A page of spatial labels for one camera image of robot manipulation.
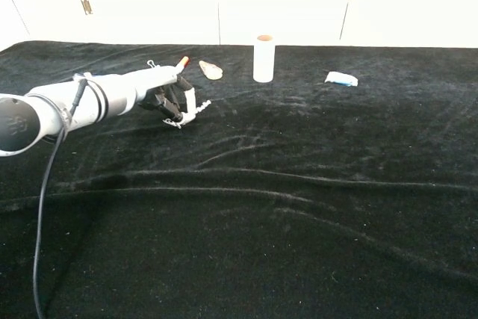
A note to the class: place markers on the grey cardboard tube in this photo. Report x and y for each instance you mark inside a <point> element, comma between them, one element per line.
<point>263,61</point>

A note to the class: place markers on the white crumpled wrapper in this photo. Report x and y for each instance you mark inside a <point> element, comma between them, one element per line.
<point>211,70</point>

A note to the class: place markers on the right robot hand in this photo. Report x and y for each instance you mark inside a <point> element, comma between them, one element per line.
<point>153,81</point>

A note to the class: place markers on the blue packet in clear wrap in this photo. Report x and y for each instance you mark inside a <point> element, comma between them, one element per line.
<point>341,78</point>

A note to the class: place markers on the black velvet tablecloth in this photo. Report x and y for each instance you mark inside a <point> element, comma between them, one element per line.
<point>261,222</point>

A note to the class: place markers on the metal screen hinge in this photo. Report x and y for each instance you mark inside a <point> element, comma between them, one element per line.
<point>86,6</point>

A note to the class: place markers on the blue binder clip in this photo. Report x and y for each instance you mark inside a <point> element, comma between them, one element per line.
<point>150,63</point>

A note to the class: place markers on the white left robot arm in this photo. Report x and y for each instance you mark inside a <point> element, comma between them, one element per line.
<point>48,110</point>

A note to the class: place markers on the white marker with red cap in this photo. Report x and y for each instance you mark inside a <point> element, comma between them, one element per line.
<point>183,62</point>

